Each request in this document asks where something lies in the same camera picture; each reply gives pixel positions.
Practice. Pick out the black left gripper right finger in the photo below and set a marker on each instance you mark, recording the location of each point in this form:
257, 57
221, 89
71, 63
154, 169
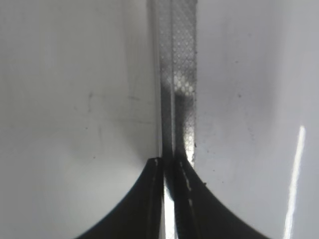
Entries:
198, 213

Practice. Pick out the white whiteboard with grey frame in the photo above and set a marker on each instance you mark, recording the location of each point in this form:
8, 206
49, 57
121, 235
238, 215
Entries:
79, 108

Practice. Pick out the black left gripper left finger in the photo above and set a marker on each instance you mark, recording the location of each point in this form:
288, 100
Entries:
138, 214

